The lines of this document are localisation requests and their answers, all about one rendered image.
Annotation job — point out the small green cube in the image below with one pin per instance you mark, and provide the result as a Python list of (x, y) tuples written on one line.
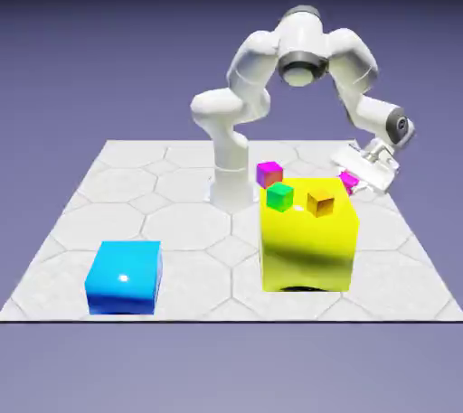
[(279, 197)]

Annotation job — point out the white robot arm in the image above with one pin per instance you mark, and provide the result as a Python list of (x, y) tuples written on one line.
[(231, 69)]

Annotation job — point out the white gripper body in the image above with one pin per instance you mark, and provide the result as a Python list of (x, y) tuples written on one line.
[(365, 168)]

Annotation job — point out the small orange cube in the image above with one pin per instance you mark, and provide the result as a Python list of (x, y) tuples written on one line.
[(320, 203)]

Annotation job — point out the small magenta cube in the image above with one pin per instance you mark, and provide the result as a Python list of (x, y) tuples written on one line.
[(348, 179)]

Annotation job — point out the large blue box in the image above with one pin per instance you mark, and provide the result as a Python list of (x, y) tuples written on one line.
[(123, 275)]

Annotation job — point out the large yellow box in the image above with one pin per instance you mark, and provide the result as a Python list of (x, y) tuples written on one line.
[(307, 246)]

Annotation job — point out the small purple cube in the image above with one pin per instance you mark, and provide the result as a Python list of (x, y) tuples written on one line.
[(269, 173)]

